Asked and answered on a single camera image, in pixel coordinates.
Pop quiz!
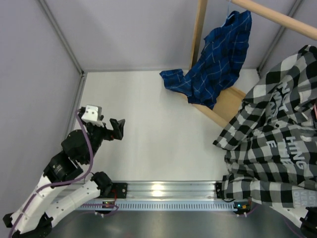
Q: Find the light blue hanger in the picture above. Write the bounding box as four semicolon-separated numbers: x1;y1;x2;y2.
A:
221;0;234;27

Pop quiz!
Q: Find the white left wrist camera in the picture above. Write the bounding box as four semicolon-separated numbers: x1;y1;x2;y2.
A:
81;105;102;126

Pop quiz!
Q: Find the slotted grey cable duct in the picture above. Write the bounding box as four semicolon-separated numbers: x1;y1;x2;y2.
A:
77;199;252;213

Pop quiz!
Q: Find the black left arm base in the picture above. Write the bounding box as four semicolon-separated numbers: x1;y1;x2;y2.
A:
99;182;128;199

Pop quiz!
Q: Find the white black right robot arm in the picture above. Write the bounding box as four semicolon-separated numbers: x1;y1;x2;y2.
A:
214;122;317;238

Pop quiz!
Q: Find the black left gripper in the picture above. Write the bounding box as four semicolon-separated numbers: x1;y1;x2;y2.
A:
79;115;125;164

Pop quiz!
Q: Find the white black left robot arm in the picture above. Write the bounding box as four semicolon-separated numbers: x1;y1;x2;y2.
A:
3;119;127;238

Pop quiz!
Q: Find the blue plaid shirt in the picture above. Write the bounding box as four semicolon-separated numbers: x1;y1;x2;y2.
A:
160;10;252;109

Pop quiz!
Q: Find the aluminium mounting rail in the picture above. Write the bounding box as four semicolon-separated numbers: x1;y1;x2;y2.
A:
49;180;223;199

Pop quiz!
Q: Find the wooden clothes rack frame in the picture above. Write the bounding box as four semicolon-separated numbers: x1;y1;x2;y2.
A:
189;0;317;127

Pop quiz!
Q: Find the black white checkered shirt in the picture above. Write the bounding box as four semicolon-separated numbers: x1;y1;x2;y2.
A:
214;45;317;208

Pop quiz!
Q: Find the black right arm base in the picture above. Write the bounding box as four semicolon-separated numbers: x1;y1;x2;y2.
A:
215;182;235;203

